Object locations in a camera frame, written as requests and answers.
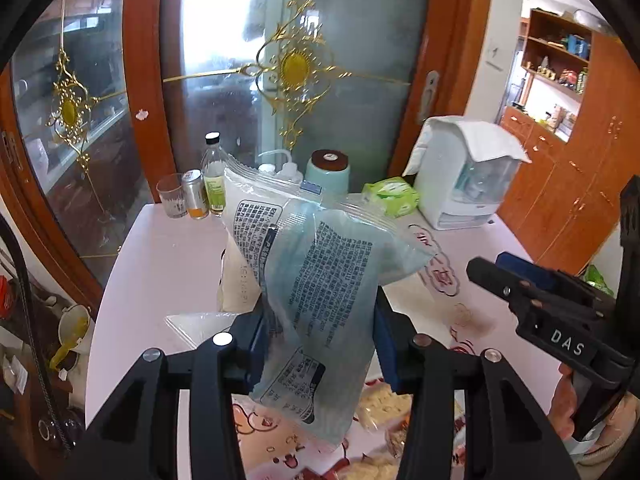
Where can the white organizer box with cloth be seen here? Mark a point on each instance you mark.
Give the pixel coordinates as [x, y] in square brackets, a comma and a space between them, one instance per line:
[460, 180]

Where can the rice cracker packet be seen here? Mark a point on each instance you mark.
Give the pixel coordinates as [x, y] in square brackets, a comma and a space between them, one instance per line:
[370, 471]
[382, 405]

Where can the blue box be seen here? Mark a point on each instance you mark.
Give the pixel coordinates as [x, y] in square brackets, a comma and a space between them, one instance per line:
[577, 45]

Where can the white snack packet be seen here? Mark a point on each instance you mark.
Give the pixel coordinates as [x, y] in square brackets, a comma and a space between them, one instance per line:
[237, 220]

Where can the clear plastic bag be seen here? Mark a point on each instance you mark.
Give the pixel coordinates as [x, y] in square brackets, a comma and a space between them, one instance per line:
[200, 325]

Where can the wooden cabinet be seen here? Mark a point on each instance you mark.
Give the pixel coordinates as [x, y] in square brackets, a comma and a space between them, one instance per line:
[585, 160]

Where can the green tissue pack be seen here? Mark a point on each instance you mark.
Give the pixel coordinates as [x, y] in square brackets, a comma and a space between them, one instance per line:
[392, 195]

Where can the white mug with yellow rim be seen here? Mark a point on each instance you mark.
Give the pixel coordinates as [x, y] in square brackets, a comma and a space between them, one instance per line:
[74, 327]

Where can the person's right hand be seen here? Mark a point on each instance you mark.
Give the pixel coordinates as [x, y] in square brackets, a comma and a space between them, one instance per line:
[562, 400]

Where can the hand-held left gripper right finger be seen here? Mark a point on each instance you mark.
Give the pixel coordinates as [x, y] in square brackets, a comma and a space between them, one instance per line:
[389, 355]

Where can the white squeeze bottle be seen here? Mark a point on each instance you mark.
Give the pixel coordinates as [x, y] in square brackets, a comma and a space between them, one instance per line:
[287, 172]

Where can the wooden door with clear glass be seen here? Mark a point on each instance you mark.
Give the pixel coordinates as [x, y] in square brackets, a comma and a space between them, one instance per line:
[65, 110]

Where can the clear drinking glass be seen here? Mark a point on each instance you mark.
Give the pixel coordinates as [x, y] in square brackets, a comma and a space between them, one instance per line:
[171, 197]

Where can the green plastic bag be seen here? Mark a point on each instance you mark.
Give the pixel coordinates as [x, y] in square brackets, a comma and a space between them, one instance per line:
[597, 280]

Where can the glass bottle with green label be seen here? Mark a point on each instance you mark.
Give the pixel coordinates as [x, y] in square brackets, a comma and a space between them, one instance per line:
[214, 180]

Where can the light blue snack packet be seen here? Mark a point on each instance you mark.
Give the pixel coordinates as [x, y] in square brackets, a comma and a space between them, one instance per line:
[330, 285]

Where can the wooden door with frosted glass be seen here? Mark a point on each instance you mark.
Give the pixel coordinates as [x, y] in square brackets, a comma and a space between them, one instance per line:
[350, 60]

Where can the small white sticker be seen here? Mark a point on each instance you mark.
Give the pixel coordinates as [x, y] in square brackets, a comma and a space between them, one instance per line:
[142, 114]

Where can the white light switch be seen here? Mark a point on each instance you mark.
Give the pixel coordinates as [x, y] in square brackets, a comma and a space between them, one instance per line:
[495, 52]

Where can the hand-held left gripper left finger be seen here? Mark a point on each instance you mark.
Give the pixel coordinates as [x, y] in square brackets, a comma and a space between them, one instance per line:
[257, 347]

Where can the metal drink can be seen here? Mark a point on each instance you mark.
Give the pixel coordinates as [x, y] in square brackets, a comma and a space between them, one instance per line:
[195, 195]

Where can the teal canister with brown lid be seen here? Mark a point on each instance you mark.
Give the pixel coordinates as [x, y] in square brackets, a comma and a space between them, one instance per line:
[327, 172]

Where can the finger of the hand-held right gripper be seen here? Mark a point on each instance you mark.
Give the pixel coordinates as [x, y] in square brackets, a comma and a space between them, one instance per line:
[500, 287]
[530, 270]

